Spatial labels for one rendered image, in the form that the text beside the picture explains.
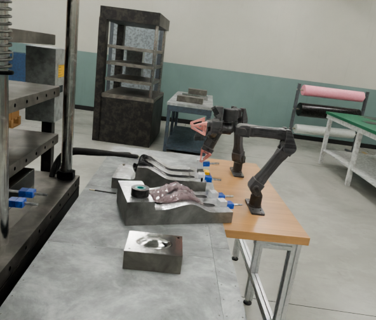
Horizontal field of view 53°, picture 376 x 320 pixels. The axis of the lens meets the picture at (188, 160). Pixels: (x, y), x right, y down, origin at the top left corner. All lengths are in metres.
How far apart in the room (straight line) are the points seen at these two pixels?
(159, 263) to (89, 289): 0.25
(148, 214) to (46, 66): 1.02
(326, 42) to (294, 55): 0.71
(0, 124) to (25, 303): 0.57
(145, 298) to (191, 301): 0.14
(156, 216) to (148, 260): 0.36
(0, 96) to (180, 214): 0.85
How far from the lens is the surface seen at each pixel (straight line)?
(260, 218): 1.92
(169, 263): 1.34
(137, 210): 1.62
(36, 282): 1.31
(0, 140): 1.40
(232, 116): 1.86
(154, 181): 2.01
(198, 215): 1.72
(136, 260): 1.34
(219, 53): 8.55
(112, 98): 6.12
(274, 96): 8.70
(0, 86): 1.37
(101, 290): 1.26
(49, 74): 2.21
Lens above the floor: 1.53
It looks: 16 degrees down
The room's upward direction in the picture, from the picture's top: 7 degrees clockwise
